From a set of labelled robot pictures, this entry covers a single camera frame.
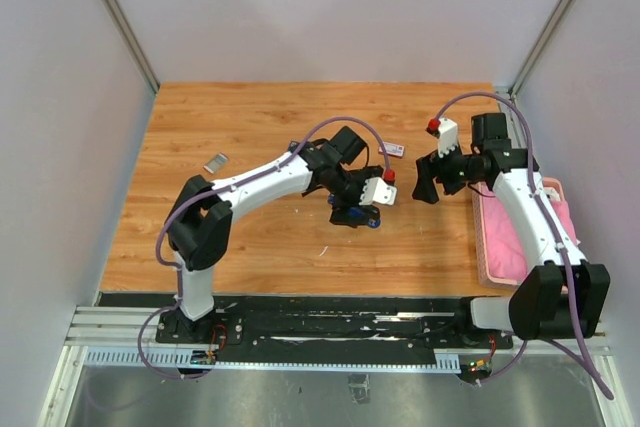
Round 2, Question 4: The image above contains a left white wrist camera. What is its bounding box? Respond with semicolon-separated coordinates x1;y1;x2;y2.
359;177;397;206

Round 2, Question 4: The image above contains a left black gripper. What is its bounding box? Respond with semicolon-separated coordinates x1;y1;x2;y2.
327;165;383;228

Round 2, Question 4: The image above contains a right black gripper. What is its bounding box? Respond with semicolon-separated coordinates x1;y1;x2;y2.
412;138;483;204

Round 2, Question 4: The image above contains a blue stapler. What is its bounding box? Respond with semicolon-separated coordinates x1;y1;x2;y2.
328;194;381;228

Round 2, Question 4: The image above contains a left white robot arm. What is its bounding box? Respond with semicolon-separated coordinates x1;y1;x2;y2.
157;126;397;343

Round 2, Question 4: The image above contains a grey cable duct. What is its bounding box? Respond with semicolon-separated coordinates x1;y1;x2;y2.
82;350;462;374

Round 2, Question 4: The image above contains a silver staple strip block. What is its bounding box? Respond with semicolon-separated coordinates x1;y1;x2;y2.
203;153;229;174

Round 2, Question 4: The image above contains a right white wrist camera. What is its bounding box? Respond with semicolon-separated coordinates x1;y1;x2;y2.
437;117;459;158

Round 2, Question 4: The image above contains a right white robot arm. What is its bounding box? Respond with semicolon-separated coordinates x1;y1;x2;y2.
412;113;610;347

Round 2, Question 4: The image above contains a pink plastic basket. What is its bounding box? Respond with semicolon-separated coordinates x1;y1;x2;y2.
472;169;586;289

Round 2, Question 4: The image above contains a pink cloth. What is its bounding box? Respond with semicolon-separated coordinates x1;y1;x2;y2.
482;190;581;282

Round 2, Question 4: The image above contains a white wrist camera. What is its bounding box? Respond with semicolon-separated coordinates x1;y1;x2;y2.
359;177;397;206
437;117;459;158

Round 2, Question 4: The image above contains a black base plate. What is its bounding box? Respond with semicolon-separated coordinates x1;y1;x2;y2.
97;293;520;363

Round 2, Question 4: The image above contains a red staple box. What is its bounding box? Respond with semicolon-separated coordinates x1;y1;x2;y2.
378;142;405;158

